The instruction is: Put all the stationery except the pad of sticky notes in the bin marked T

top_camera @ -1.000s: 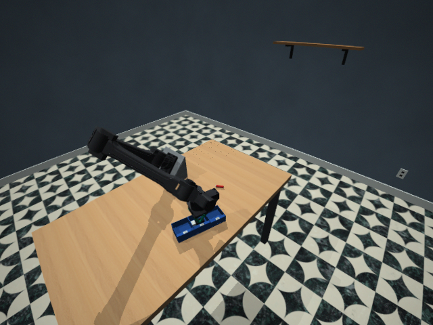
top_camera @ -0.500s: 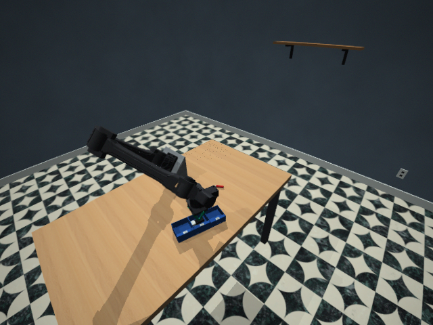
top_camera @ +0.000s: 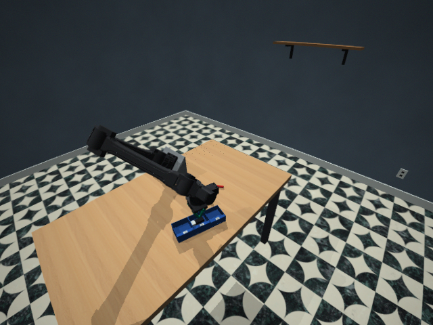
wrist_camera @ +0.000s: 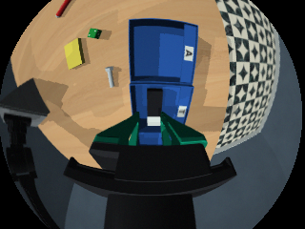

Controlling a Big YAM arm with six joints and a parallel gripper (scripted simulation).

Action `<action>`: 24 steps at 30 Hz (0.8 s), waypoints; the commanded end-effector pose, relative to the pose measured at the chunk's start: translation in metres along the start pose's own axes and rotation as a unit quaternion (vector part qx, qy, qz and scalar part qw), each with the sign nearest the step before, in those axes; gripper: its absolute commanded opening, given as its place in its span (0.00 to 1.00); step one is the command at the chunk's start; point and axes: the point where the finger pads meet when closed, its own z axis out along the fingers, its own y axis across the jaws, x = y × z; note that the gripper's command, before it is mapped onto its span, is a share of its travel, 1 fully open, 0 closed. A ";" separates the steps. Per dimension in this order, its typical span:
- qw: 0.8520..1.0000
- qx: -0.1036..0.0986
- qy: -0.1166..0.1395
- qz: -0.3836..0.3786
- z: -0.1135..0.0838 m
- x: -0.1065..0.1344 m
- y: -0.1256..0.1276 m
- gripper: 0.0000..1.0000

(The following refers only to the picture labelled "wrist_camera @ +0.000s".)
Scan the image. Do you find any yellow sticky note pad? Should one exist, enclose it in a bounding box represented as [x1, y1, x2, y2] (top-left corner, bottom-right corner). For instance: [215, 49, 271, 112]
[64, 38, 85, 70]

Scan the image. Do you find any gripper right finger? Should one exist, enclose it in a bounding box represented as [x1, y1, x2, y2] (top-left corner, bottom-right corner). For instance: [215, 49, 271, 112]
[160, 112, 208, 148]

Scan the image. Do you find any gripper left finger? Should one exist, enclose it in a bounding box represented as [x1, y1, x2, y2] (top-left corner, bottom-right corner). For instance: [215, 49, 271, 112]
[93, 112, 140, 146]

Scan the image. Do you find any grey metal bolt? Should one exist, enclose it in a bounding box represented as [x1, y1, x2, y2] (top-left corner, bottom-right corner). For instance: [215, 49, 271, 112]
[105, 66, 114, 88]

